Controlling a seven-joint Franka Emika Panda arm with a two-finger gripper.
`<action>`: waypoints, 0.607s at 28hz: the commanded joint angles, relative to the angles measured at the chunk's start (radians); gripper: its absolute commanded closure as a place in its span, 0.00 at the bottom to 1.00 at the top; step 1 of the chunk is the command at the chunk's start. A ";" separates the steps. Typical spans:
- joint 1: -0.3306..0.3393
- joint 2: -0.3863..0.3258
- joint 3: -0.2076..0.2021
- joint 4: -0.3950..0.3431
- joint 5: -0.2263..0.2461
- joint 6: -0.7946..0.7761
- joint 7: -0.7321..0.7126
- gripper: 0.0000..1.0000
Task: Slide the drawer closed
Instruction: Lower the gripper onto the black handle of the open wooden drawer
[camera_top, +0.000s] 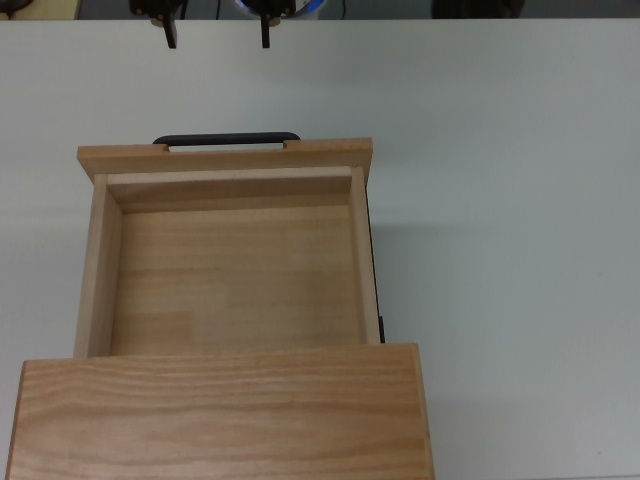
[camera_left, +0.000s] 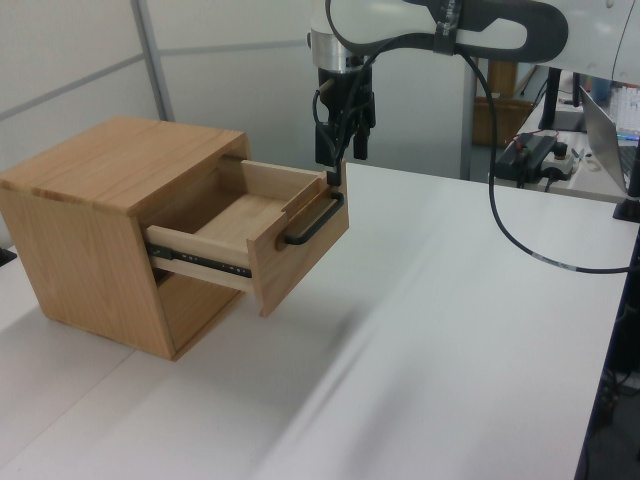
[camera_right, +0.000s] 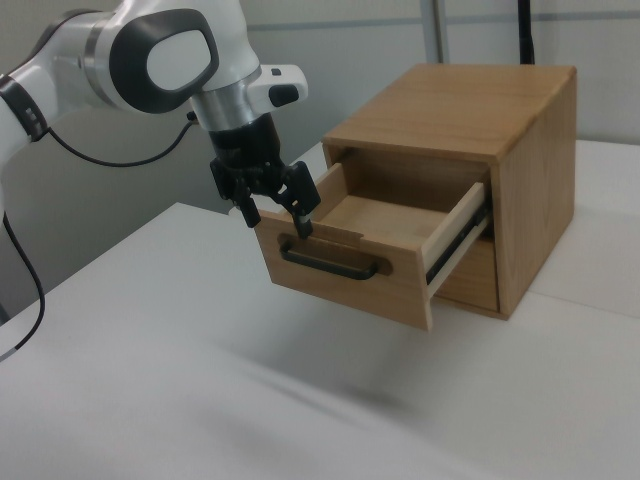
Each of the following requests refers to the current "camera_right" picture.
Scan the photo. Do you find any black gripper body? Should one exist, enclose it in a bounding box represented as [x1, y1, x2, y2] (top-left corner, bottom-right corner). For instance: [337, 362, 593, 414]
[206, 113, 290, 199]

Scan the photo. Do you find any wooden drawer with black handle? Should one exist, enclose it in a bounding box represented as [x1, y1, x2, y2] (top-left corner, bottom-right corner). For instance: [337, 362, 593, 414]
[253, 160, 492, 333]

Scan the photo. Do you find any black metal drawer slide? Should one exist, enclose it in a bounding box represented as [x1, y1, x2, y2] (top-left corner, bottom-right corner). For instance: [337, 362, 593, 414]
[423, 206, 491, 289]

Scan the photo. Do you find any wooden drawer with slot pull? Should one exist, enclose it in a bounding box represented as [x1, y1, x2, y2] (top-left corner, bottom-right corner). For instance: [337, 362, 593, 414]
[433, 237, 502, 314]

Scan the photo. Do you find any wooden two-drawer cabinet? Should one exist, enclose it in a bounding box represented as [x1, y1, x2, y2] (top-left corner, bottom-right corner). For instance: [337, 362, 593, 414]
[322, 63, 579, 322]

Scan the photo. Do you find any black vertical pole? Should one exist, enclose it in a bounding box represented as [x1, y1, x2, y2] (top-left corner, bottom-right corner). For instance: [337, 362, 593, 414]
[516, 0, 538, 66]

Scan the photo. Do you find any black metal drawer handle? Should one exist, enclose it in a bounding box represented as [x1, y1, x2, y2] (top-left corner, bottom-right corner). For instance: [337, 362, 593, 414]
[278, 241, 377, 282]

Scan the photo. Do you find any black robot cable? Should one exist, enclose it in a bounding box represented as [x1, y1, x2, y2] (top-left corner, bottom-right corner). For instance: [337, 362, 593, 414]
[0, 111, 197, 363]

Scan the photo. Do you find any grey partition post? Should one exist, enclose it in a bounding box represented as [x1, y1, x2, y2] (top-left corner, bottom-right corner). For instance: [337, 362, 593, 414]
[429, 0, 454, 65]

